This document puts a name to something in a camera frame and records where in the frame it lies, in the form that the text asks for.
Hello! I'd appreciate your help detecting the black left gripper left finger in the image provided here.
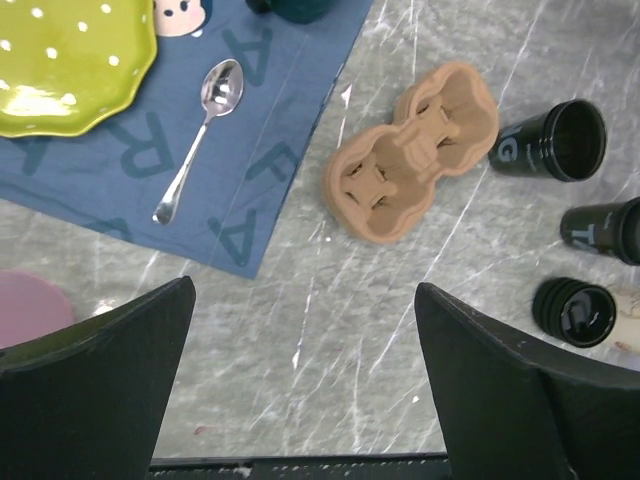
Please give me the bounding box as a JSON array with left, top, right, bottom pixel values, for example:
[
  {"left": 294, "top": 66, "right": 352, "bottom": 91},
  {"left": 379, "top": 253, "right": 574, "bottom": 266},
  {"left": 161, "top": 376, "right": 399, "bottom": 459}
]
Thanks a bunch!
[{"left": 1, "top": 276, "right": 195, "bottom": 479}]

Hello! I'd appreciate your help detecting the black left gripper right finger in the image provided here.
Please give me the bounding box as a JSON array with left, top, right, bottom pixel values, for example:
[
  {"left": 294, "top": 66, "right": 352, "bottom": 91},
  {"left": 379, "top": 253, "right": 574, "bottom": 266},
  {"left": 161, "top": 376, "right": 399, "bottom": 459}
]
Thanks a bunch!
[{"left": 414, "top": 283, "right": 639, "bottom": 479}]

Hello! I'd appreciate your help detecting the black takeout coffee cup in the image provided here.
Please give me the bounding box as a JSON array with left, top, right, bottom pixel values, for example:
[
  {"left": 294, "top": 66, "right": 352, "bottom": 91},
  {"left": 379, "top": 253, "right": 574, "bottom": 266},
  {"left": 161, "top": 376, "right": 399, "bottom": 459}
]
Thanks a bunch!
[{"left": 559, "top": 197, "right": 639, "bottom": 266}]

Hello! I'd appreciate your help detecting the black cup stack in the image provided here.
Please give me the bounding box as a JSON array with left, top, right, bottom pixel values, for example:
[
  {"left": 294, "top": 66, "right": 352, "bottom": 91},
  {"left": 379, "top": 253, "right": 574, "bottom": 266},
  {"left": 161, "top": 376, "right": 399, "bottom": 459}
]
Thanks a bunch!
[{"left": 488, "top": 99, "right": 607, "bottom": 183}]

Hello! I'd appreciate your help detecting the pink straw cup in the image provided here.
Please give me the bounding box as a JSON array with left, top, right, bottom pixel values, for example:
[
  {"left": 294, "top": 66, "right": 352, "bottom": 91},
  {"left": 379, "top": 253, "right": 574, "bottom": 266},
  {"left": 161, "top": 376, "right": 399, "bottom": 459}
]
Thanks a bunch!
[{"left": 1, "top": 270, "right": 74, "bottom": 348}]

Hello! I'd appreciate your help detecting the black lid stack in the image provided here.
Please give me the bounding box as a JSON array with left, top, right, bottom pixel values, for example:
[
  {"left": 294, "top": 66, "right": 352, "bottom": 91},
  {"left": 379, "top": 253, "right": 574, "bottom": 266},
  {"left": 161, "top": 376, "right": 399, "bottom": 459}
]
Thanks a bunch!
[{"left": 532, "top": 277, "right": 617, "bottom": 349}]

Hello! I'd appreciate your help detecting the blue alphabet placemat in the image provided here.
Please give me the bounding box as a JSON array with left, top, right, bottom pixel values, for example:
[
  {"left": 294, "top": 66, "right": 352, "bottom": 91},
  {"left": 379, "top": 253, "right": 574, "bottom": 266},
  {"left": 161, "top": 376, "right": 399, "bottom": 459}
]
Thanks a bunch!
[{"left": 1, "top": 1, "right": 371, "bottom": 278}]

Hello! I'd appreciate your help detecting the brown pulp cup carrier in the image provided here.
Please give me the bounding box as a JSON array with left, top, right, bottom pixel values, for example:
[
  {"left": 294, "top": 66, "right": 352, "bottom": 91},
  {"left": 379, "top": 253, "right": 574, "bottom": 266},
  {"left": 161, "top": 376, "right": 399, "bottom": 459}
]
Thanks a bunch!
[{"left": 322, "top": 61, "right": 499, "bottom": 244}]

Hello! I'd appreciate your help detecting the green dotted plate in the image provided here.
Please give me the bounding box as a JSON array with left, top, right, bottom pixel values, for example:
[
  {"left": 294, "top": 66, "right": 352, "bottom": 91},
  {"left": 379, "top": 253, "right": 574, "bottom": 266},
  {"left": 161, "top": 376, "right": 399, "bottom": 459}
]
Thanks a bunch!
[{"left": 1, "top": 0, "right": 157, "bottom": 138}]

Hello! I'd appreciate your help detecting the silver spoon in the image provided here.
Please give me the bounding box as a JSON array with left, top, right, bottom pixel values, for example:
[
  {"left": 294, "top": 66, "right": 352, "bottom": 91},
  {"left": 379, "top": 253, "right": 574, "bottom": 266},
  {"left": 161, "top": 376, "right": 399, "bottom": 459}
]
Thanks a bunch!
[{"left": 152, "top": 58, "right": 245, "bottom": 225}]

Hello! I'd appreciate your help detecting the dark green mug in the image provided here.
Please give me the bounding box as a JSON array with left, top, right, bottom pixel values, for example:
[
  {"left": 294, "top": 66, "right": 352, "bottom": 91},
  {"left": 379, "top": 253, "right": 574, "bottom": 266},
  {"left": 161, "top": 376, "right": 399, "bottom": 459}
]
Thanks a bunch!
[{"left": 245, "top": 0, "right": 338, "bottom": 25}]

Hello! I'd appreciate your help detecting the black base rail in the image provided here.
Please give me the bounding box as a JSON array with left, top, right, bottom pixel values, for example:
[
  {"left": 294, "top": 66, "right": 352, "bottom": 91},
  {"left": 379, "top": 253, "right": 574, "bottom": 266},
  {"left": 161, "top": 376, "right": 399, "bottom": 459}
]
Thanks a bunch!
[{"left": 146, "top": 453, "right": 453, "bottom": 480}]

